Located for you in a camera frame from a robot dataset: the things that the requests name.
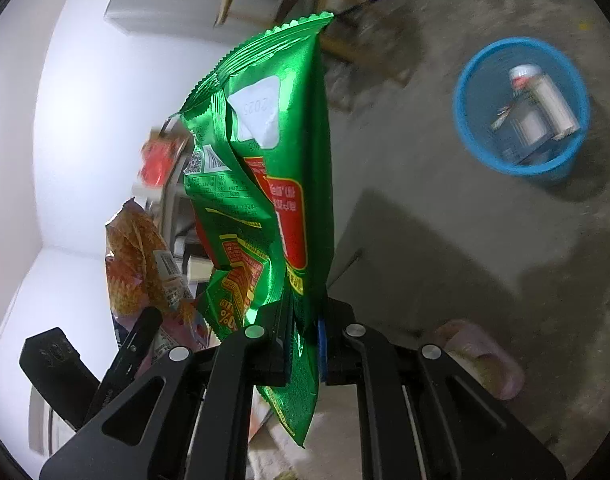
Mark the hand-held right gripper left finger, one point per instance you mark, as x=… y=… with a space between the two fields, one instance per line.
x=275 y=340

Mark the purple snack bag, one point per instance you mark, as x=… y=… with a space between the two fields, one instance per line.
x=135 y=270

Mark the green snack bag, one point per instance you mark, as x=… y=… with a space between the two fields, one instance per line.
x=285 y=160

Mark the red plastic bags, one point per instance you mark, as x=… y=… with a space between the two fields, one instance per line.
x=157 y=165

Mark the blue mesh waste basket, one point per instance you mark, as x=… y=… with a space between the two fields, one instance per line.
x=485 y=135

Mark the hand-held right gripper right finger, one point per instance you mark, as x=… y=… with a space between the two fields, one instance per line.
x=340 y=355

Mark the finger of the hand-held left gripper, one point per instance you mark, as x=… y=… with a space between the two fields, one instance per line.
x=135 y=340

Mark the pink slipper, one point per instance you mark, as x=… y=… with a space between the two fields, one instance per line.
x=485 y=360

